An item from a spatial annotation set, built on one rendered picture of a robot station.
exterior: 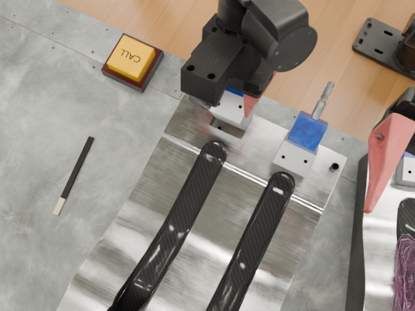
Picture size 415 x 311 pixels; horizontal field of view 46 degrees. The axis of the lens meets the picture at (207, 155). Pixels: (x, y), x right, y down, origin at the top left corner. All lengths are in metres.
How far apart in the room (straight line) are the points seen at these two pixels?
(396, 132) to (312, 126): 0.30
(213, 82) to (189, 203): 0.25
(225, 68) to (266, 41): 0.06
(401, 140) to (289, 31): 0.16
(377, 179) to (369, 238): 0.36
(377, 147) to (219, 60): 0.20
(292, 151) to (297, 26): 0.24
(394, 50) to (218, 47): 0.44
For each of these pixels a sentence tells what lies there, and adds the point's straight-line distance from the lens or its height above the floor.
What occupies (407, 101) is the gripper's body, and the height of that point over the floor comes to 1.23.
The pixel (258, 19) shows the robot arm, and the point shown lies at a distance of 0.52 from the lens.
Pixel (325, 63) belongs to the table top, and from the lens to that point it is 0.90.
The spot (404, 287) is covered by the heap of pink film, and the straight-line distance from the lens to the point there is 0.73.
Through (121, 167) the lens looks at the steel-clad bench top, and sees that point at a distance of 0.83.
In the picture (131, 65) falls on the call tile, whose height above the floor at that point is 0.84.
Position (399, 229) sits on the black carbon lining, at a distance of 0.79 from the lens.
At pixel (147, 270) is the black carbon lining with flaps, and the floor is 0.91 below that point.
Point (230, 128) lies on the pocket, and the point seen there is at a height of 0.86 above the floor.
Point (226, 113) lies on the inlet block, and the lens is 0.69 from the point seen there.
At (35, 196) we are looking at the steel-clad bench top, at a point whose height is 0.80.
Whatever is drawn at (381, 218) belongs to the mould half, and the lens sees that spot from 0.78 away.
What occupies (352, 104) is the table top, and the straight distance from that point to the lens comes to 0.88.
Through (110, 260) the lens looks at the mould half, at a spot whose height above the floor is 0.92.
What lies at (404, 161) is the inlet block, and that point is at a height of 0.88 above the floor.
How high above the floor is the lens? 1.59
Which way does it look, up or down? 75 degrees down
